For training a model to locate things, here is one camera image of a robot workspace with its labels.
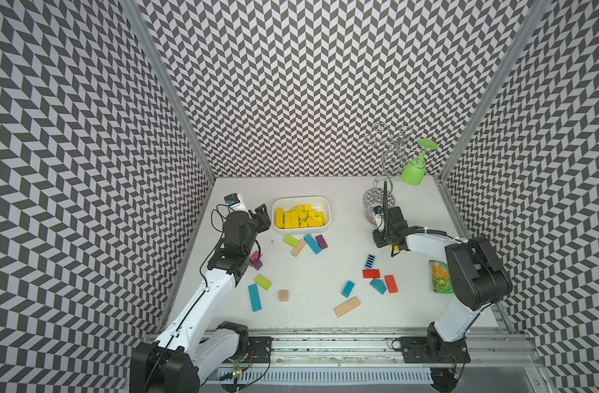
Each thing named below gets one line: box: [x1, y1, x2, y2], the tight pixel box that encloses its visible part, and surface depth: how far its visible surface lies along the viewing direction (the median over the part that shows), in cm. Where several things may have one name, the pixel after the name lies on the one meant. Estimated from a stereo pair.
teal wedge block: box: [369, 278, 388, 295], surface depth 88 cm
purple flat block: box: [315, 234, 329, 250], surface depth 98 cm
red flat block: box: [362, 269, 381, 279], surface depth 91 cm
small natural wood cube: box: [279, 289, 289, 303], surface depth 85 cm
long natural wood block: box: [333, 296, 361, 318], surface depth 84 cm
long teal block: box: [247, 283, 262, 312], surface depth 84 cm
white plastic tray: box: [271, 196, 332, 235], surface depth 101 cm
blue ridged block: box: [363, 253, 377, 270], surface depth 93 cm
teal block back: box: [303, 233, 323, 255], surface depth 98 cm
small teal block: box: [341, 280, 355, 299], surface depth 86 cm
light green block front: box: [253, 274, 273, 291], surface depth 89 cm
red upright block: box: [384, 275, 399, 294], surface depth 88 cm
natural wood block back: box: [290, 238, 307, 258], surface depth 96 cm
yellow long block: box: [275, 207, 284, 229], surface depth 101 cm
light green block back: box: [283, 234, 301, 249], surface depth 100 cm
